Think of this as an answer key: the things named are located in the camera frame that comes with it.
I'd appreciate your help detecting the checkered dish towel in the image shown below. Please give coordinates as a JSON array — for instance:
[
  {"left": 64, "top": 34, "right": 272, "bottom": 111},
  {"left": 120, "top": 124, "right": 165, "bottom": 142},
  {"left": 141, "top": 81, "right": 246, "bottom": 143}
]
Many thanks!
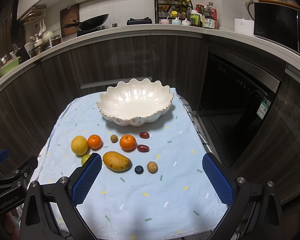
[{"left": 179, "top": 96, "right": 197, "bottom": 120}]

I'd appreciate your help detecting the dark blueberry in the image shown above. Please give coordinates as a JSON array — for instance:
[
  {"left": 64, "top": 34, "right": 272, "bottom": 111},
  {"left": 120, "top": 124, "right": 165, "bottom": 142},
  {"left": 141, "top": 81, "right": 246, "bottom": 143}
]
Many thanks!
[{"left": 134, "top": 165, "right": 144, "bottom": 174}]

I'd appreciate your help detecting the gas stove burner grate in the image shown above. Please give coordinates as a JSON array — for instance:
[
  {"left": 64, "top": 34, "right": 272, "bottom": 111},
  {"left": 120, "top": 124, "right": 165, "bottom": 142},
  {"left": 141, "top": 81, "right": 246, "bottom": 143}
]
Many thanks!
[{"left": 127, "top": 17, "right": 152, "bottom": 25}]

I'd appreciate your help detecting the small brown longan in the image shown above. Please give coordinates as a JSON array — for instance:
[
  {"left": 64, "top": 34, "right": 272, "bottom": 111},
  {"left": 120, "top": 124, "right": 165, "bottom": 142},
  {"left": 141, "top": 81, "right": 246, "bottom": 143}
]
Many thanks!
[
  {"left": 147, "top": 161, "right": 158, "bottom": 173},
  {"left": 110, "top": 134, "right": 119, "bottom": 143}
]

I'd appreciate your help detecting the built-in black dishwasher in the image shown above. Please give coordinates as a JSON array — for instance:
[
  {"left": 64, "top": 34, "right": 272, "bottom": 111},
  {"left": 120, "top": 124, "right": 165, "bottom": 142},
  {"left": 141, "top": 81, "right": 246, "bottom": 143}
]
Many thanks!
[{"left": 200, "top": 46, "right": 280, "bottom": 167}]

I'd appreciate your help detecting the white scalloped ceramic bowl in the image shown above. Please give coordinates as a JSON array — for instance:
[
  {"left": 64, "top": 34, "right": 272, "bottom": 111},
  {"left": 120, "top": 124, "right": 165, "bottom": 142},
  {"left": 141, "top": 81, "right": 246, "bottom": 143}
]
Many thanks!
[{"left": 97, "top": 78, "right": 174, "bottom": 127}]

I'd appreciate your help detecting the black microwave oven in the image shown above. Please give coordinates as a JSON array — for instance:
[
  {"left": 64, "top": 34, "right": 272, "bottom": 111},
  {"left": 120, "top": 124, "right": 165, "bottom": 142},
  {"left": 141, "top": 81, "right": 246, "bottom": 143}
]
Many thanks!
[{"left": 254, "top": 2, "right": 300, "bottom": 54}]

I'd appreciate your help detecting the white electric kettle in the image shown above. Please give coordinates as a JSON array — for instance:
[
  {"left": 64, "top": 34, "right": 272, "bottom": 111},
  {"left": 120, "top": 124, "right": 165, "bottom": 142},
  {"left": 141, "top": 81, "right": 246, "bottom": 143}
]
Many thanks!
[{"left": 243, "top": 0, "right": 258, "bottom": 21}]

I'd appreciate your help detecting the red cherry tomato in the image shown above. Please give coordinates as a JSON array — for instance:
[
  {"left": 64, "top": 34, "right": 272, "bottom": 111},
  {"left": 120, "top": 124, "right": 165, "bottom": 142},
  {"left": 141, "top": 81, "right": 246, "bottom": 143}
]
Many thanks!
[
  {"left": 137, "top": 145, "right": 149, "bottom": 152},
  {"left": 139, "top": 132, "right": 150, "bottom": 139}
]

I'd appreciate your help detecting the green pitcher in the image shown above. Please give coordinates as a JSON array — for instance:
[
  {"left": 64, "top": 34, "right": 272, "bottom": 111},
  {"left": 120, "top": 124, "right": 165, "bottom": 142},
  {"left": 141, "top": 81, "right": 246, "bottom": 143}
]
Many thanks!
[{"left": 190, "top": 10, "right": 203, "bottom": 28}]

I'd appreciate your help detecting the wooden cutting board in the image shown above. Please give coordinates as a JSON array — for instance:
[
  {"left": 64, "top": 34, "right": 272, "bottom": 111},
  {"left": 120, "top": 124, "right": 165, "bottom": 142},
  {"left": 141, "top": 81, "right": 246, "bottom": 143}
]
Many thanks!
[{"left": 60, "top": 4, "right": 79, "bottom": 38}]

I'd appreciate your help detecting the light blue patterned tablecloth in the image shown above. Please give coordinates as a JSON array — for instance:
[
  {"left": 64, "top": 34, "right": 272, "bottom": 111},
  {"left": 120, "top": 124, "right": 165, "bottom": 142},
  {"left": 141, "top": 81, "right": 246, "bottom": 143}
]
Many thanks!
[{"left": 32, "top": 93, "right": 227, "bottom": 239}]

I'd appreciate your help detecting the black spice rack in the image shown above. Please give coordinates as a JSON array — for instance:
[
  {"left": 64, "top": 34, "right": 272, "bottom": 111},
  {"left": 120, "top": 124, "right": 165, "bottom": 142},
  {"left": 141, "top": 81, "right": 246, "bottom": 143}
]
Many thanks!
[{"left": 154, "top": 0, "right": 193, "bottom": 24}]

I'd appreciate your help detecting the green pot with lid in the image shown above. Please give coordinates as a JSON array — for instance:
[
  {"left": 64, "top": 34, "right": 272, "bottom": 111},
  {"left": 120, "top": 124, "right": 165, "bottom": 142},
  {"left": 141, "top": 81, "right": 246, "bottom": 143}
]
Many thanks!
[{"left": 0, "top": 54, "right": 20, "bottom": 78}]

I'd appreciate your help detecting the yellow mango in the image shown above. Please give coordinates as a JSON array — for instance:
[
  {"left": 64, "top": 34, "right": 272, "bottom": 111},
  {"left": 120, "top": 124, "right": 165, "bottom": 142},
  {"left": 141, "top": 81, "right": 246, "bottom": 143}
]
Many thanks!
[{"left": 102, "top": 151, "right": 132, "bottom": 172}]

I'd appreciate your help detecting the black frying pan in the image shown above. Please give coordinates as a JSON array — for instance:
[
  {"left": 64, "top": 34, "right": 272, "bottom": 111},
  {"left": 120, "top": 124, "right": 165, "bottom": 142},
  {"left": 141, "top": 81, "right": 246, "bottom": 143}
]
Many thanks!
[{"left": 62, "top": 14, "right": 109, "bottom": 31}]

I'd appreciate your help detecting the soy sauce bottle red cap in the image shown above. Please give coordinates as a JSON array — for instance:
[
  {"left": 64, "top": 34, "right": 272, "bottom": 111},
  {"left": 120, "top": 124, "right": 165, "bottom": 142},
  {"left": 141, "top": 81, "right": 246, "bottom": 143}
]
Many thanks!
[{"left": 203, "top": 2, "right": 218, "bottom": 29}]

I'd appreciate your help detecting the orange tangerine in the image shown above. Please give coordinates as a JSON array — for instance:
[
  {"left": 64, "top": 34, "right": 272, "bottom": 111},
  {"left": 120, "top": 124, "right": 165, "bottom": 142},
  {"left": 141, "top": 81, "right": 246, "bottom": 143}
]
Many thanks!
[
  {"left": 88, "top": 134, "right": 103, "bottom": 150},
  {"left": 119, "top": 134, "right": 137, "bottom": 152}
]

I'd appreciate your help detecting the white teapot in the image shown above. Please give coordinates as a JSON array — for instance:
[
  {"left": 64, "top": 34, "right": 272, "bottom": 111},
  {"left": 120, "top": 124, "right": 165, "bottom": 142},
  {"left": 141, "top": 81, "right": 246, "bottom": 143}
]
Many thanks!
[{"left": 42, "top": 31, "right": 54, "bottom": 42}]

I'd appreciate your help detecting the yellow lemon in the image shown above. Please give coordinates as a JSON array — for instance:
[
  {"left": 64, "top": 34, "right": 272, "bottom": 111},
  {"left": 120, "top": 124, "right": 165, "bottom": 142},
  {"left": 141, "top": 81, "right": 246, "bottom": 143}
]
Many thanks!
[{"left": 71, "top": 135, "right": 89, "bottom": 155}]

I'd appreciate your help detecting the green apple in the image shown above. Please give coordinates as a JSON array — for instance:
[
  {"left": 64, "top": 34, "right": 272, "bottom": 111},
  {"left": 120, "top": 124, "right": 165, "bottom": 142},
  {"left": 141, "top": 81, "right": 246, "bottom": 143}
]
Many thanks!
[{"left": 81, "top": 154, "right": 90, "bottom": 165}]

